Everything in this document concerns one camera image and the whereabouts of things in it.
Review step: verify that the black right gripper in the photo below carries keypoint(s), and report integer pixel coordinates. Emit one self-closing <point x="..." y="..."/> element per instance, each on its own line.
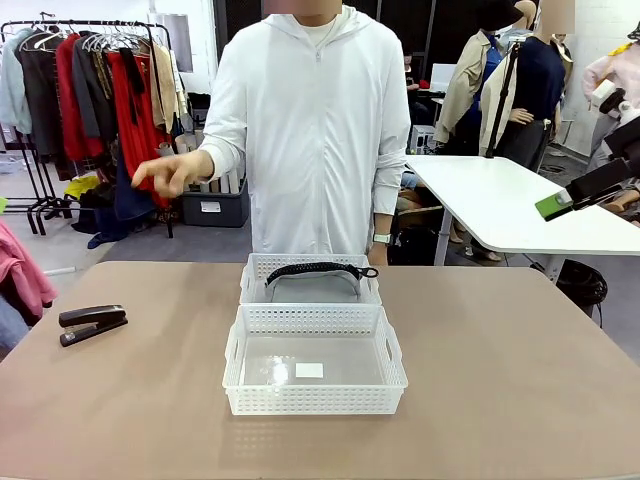
<point x="607" y="180"/>

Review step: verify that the grey pencil case black zipper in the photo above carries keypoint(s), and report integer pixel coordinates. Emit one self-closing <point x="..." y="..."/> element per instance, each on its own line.
<point x="310" y="290"/>

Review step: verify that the black stapler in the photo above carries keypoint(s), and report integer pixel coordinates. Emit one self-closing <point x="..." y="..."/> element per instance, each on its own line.
<point x="95" y="316"/>

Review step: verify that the person's right forearm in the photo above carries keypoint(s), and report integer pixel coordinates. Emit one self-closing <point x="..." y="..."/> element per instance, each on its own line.
<point x="227" y="155"/>

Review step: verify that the person's left forearm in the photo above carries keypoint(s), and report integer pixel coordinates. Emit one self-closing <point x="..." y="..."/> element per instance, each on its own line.
<point x="387" y="200"/>

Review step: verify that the person's left hand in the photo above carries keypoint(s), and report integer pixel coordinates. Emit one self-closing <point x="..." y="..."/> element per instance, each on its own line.
<point x="378" y="254"/>

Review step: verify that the person's right hand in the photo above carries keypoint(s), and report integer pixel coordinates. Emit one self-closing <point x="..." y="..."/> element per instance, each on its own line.
<point x="175" y="170"/>

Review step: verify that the black tripod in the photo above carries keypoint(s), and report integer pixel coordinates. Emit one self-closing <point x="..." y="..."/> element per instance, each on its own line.
<point x="502" y="100"/>

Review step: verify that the mannequin in navy top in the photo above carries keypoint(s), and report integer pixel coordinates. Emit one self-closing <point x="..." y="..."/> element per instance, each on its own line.
<point x="537" y="85"/>

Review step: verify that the brown cardboard box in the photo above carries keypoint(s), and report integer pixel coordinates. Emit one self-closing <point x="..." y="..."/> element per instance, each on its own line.
<point x="420" y="215"/>

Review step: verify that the mannequin in beige coat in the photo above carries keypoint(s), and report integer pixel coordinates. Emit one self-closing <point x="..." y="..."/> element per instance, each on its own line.
<point x="467" y="85"/>

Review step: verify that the white computer tower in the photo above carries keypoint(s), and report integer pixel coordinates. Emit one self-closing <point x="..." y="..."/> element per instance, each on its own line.
<point x="421" y="137"/>

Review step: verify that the mannequin in pink garment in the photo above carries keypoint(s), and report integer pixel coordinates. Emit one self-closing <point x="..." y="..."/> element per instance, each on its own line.
<point x="617" y="70"/>

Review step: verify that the white monitor back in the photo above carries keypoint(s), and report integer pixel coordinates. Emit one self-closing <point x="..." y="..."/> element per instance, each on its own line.
<point x="442" y="77"/>

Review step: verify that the white wristwatch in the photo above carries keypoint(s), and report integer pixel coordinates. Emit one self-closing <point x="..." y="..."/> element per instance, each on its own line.
<point x="381" y="238"/>

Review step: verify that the seated person in black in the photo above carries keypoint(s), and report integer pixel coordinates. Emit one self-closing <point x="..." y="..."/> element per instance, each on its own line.
<point x="417" y="95"/>

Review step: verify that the person in white hoodie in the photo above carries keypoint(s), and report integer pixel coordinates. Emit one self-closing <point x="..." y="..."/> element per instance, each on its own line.
<point x="310" y="150"/>

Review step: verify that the white perforated plastic basket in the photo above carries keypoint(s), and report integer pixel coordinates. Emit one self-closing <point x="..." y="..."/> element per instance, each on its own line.
<point x="300" y="306"/>
<point x="310" y="400"/>

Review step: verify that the grey storage bin white label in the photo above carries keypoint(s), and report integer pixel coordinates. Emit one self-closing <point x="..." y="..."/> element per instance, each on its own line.
<point x="215" y="210"/>

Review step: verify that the grey paper roll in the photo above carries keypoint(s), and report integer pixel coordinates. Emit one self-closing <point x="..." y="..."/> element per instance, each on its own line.
<point x="167" y="149"/>

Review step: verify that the beige garment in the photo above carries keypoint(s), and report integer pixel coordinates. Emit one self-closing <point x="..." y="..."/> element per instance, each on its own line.
<point x="162" y="85"/>

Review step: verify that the silver panel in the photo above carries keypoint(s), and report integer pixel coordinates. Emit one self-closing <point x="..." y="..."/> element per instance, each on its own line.
<point x="172" y="40"/>

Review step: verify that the navy blue garment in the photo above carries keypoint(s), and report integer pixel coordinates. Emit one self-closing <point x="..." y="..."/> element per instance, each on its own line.
<point x="127" y="210"/>

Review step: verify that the red dress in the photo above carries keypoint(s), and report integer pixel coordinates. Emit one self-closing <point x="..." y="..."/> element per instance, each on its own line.
<point x="130" y="125"/>

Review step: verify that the black scarf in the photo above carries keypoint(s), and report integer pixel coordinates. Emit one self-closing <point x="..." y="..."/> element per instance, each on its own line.
<point x="131" y="80"/>

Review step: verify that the yellow bag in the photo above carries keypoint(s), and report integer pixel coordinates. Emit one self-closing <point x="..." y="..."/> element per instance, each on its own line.
<point x="82" y="186"/>

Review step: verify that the grey jacket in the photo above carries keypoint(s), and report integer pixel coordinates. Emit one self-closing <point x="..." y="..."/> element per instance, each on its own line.
<point x="92" y="95"/>

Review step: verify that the red coat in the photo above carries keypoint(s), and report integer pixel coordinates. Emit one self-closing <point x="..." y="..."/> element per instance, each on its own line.
<point x="67" y="100"/>

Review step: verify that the black clothes rack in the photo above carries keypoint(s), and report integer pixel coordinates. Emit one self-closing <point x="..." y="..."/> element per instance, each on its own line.
<point x="35" y="210"/>

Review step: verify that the dark brown jacket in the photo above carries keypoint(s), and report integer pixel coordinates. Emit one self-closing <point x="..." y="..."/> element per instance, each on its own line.
<point x="42" y="100"/>

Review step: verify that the pink garment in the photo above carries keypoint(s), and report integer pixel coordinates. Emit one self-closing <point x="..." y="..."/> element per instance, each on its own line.
<point x="22" y="275"/>

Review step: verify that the blue jeans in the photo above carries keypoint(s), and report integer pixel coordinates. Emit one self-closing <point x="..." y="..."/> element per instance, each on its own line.
<point x="11" y="325"/>

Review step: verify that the light blue fluffy garment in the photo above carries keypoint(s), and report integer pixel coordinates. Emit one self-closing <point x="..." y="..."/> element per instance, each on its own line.
<point x="11" y="85"/>

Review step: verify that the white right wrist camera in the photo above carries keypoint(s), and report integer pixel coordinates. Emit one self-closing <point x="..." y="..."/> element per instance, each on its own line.
<point x="602" y="94"/>

